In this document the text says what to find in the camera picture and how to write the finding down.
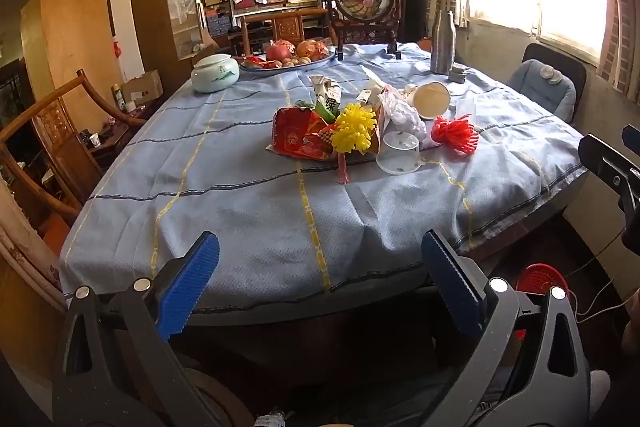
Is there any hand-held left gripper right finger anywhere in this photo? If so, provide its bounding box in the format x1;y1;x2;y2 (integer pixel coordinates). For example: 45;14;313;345
421;229;592;427

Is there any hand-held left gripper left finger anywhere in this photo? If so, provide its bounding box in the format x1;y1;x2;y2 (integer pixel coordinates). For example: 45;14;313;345
52;231;236;427

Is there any red plastic basket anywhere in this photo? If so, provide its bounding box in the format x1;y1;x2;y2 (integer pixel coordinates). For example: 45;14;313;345
515;263;571;343

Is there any white crinkled plastic bag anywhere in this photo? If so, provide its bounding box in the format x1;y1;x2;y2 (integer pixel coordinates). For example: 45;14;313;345
378;89;426;142

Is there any blue cushioned metal chair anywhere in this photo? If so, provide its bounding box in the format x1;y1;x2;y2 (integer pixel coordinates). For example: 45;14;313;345
507;43;587;124

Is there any blue striped tablecloth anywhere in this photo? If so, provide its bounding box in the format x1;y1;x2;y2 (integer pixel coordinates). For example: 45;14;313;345
59;42;588;313

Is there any clear plastic cup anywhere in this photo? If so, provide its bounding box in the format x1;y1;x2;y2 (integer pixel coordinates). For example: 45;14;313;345
375;131;421;175

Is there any red ribbon pompom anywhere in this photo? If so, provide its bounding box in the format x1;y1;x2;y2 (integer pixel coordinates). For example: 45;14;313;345
431;114;480;156

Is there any white shoe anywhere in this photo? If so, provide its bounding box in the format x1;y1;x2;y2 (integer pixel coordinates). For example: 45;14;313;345
589;369;612;410

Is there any yellow ribbon pompom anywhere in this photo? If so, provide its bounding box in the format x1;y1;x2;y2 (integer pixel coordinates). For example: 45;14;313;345
332;103;377;155

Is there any white paper cup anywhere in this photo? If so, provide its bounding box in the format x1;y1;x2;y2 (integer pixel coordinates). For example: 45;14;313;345
407;82;452;121

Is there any red brown cardboard packaging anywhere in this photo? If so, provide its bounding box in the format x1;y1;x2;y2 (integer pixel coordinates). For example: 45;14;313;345
265;106;386;160

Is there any curved wooden armchair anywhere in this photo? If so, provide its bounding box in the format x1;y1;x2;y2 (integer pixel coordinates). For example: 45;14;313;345
0;69;148;228

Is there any metal bottle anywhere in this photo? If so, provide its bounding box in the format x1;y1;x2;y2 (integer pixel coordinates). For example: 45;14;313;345
430;10;457;75

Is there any cardboard box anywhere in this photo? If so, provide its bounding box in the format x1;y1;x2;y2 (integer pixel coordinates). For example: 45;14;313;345
121;69;163;104

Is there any celadon lidded jar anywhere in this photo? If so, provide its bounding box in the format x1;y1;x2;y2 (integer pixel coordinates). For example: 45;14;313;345
191;53;241;94

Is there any crumpled white paper carton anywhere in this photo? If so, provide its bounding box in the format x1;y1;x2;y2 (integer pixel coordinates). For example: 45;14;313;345
309;74;343;112

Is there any silver fruit tray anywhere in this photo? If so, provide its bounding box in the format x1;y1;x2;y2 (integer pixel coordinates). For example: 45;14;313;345
239;47;337;72

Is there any plain wooden wardrobe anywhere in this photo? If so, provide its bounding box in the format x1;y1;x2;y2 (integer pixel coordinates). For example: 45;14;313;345
20;0;126;122

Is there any tall glass door cabinet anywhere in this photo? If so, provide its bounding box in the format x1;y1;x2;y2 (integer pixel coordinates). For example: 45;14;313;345
127;0;203;95

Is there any carved wooden chair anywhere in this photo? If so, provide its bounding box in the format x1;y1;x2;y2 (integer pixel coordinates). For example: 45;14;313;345
240;8;331;58

